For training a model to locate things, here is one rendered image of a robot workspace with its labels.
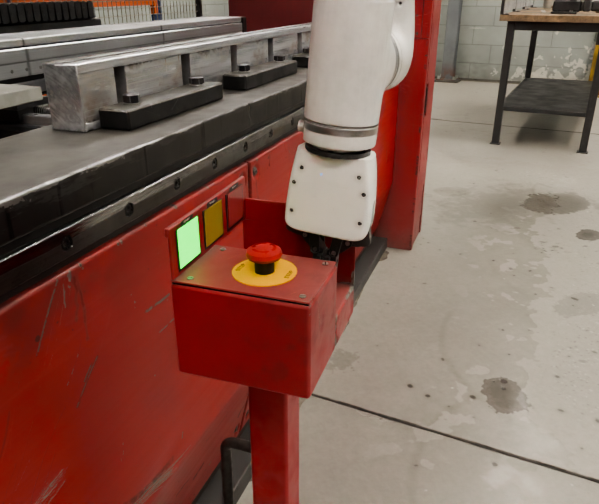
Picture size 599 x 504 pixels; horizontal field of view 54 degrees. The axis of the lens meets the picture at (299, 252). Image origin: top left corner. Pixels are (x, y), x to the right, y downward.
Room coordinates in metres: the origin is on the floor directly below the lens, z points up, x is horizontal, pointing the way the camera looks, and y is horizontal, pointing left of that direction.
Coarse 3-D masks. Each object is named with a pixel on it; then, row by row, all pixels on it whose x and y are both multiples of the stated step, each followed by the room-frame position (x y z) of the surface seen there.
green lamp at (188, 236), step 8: (192, 224) 0.61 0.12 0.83; (184, 232) 0.59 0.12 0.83; (192, 232) 0.61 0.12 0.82; (184, 240) 0.59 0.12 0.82; (192, 240) 0.61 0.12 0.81; (184, 248) 0.59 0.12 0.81; (192, 248) 0.60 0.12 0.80; (184, 256) 0.59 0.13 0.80; (192, 256) 0.60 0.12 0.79; (184, 264) 0.59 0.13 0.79
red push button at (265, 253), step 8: (248, 248) 0.59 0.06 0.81; (256, 248) 0.58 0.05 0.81; (264, 248) 0.58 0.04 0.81; (272, 248) 0.59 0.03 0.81; (280, 248) 0.59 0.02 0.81; (248, 256) 0.58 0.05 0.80; (256, 256) 0.57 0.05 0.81; (264, 256) 0.57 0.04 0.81; (272, 256) 0.57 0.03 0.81; (280, 256) 0.58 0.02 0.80; (256, 264) 0.58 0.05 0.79; (264, 264) 0.58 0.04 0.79; (272, 264) 0.58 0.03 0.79; (256, 272) 0.58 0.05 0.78; (264, 272) 0.58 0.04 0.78; (272, 272) 0.58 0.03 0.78
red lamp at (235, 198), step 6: (240, 186) 0.73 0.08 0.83; (234, 192) 0.72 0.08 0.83; (240, 192) 0.73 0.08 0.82; (228, 198) 0.70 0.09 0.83; (234, 198) 0.71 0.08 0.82; (240, 198) 0.73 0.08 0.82; (228, 204) 0.70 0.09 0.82; (234, 204) 0.71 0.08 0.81; (240, 204) 0.73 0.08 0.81; (228, 210) 0.70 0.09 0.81; (234, 210) 0.71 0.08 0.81; (240, 210) 0.73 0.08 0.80; (228, 216) 0.70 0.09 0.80; (234, 216) 0.71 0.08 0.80; (240, 216) 0.73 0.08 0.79; (228, 222) 0.70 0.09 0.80; (234, 222) 0.71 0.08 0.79
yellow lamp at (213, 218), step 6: (216, 204) 0.67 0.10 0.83; (210, 210) 0.65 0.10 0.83; (216, 210) 0.66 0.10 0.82; (204, 216) 0.64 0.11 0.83; (210, 216) 0.65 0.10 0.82; (216, 216) 0.66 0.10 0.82; (210, 222) 0.65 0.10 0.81; (216, 222) 0.66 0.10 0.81; (222, 222) 0.68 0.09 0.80; (210, 228) 0.65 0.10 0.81; (216, 228) 0.66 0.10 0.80; (222, 228) 0.68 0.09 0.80; (210, 234) 0.65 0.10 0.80; (216, 234) 0.66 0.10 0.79; (210, 240) 0.65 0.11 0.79
